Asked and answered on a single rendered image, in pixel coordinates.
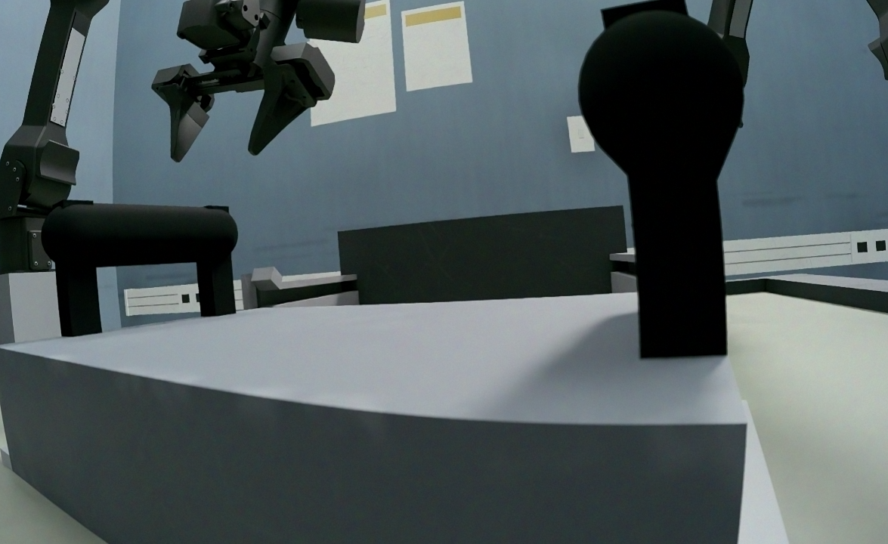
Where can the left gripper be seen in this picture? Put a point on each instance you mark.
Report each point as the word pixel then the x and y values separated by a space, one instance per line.
pixel 289 87

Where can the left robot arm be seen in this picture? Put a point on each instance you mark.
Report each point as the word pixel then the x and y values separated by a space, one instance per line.
pixel 36 172

